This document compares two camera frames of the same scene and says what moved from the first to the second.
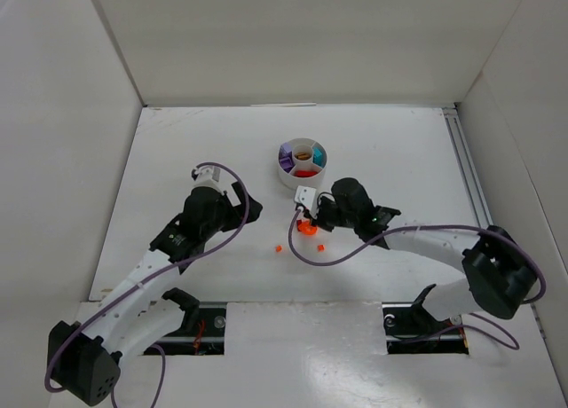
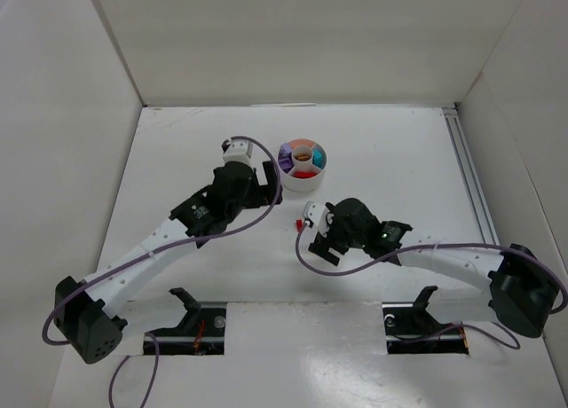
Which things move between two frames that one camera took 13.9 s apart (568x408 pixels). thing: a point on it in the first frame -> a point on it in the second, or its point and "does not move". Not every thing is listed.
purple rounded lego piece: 286,160 does not move
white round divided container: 302,162 does not move
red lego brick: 304,173 does not move
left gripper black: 240,207 -> 266,184
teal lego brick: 319,156 does not move
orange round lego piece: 303,226 -> 302,142
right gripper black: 320,215 -> 328,244
